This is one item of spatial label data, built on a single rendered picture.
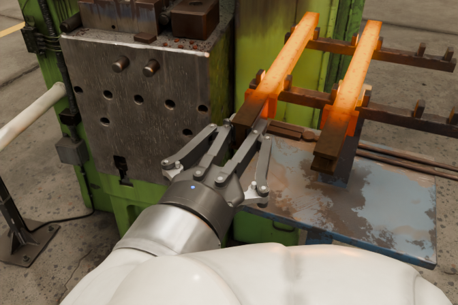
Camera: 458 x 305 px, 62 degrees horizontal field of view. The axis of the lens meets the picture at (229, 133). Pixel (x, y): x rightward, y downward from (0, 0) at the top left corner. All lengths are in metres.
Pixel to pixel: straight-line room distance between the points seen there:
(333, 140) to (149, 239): 0.26
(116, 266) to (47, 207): 1.59
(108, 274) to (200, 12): 0.69
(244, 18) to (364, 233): 0.59
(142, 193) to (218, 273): 1.09
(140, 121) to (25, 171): 1.17
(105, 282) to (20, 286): 1.38
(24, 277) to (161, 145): 0.85
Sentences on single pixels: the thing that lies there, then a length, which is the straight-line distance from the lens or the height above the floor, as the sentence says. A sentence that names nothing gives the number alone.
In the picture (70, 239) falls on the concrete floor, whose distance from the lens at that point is 1.73.
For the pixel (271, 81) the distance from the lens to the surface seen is 0.59.
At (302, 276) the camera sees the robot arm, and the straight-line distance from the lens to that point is 0.17.
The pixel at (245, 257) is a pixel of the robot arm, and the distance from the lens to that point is 0.17.
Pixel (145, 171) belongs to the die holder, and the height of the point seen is 0.51.
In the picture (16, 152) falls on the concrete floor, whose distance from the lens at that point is 2.27.
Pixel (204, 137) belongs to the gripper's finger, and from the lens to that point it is 0.48.
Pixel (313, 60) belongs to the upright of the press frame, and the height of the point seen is 0.83.
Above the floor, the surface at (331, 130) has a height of 1.00.
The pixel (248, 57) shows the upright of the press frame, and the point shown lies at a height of 0.82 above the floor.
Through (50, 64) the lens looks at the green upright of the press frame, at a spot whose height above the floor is 0.71.
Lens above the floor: 1.29
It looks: 37 degrees down
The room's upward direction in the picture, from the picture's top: straight up
